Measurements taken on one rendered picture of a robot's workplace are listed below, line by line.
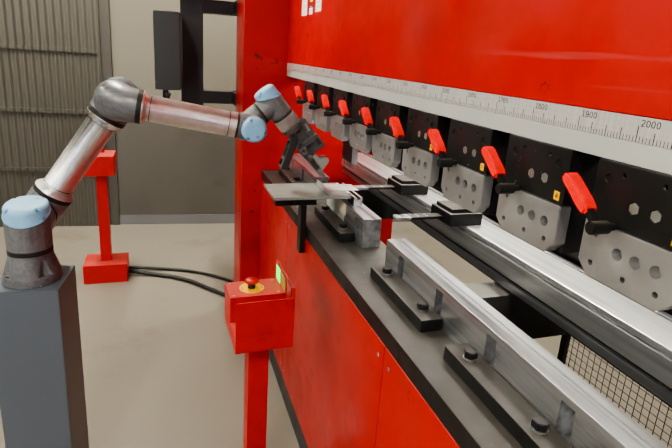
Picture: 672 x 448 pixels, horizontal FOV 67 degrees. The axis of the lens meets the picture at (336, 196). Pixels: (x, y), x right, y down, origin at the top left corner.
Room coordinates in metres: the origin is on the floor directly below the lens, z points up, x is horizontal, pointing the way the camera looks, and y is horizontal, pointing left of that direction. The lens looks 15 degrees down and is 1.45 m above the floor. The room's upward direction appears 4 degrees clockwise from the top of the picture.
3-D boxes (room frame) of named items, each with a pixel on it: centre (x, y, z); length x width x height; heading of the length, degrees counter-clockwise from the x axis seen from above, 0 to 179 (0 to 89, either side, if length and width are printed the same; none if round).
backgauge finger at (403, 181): (1.82, -0.19, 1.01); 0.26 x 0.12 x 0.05; 109
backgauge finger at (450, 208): (1.49, -0.30, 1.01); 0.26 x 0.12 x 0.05; 109
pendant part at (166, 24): (2.71, 0.90, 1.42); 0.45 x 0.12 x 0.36; 16
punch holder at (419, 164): (1.21, -0.22, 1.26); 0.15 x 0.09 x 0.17; 19
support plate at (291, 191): (1.70, 0.10, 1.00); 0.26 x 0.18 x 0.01; 109
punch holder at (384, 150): (1.40, -0.16, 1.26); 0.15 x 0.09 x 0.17; 19
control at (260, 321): (1.33, 0.20, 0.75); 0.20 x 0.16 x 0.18; 21
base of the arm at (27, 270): (1.35, 0.86, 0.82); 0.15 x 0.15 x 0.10
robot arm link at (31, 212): (1.36, 0.86, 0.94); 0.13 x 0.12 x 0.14; 16
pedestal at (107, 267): (2.99, 1.42, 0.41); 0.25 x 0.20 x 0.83; 109
